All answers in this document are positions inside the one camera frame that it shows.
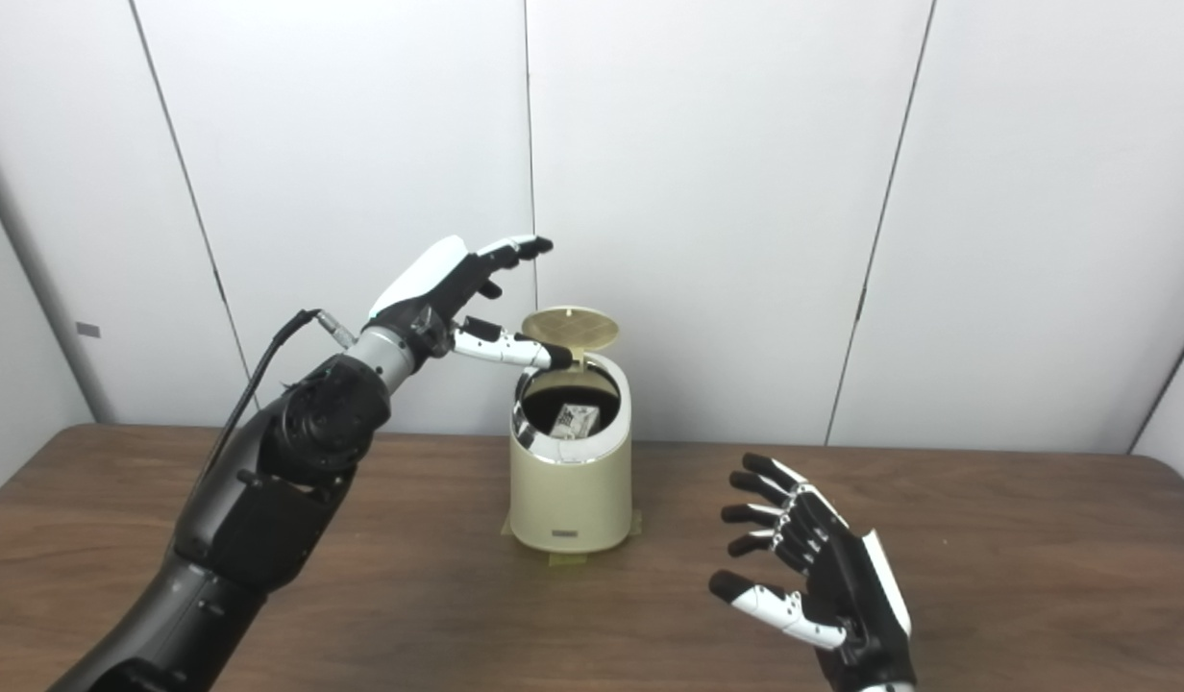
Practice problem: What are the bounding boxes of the round cream bin lid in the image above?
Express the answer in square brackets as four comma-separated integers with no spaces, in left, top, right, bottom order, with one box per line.
[521,306,621,364]

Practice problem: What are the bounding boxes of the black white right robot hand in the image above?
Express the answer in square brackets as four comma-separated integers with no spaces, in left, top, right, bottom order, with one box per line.
[709,454,917,691]

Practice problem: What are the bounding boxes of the cream-colored bin body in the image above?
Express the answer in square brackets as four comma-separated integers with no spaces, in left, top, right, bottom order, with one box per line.
[508,352,634,555]

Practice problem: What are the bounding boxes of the small white green milk carton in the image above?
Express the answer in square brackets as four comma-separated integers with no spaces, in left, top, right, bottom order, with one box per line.
[552,404,601,441]

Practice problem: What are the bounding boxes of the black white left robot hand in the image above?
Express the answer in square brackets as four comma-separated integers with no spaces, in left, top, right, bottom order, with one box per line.
[366,235,574,371]

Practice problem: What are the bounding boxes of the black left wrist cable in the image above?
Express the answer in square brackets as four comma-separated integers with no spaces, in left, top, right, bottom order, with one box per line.
[193,309,358,501]

